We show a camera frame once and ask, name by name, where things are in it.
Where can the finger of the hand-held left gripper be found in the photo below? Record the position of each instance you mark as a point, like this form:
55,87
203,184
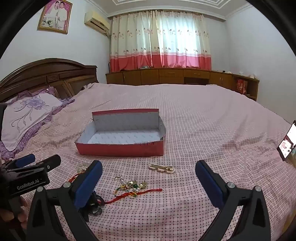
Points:
24,160
50,162

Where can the red cardboard box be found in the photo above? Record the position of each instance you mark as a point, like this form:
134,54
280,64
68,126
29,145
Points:
122,141

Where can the purple floral pillow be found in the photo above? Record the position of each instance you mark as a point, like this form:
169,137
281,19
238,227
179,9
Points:
27,115

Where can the gold hair clip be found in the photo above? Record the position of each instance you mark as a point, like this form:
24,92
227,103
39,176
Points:
163,168

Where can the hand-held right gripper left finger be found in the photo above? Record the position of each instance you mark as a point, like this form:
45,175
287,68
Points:
89,185

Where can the black smartphone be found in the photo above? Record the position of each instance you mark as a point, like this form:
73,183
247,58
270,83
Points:
286,143

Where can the cream air conditioner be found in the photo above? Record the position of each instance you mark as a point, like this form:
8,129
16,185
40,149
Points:
97,22

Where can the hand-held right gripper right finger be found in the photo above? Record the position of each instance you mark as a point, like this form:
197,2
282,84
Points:
209,185

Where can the dark wooden headboard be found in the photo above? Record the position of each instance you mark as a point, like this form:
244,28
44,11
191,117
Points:
53,76

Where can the cream and red curtain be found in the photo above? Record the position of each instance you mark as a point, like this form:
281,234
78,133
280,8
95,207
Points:
159,39

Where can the gold framed photo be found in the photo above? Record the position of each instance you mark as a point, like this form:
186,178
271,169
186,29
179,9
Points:
55,15

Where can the person's left hand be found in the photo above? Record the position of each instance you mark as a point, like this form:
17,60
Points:
23,208

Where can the red gift box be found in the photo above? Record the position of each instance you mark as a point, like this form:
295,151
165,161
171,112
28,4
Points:
241,85

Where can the small beaded earring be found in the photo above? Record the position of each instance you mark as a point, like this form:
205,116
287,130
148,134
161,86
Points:
82,167

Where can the long wooden cabinet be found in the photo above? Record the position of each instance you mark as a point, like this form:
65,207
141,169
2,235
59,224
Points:
171,76

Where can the black hair accessory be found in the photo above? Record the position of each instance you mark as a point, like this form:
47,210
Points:
96,204

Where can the pearl gold earring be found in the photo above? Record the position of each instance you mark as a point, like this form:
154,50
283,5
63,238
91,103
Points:
120,182

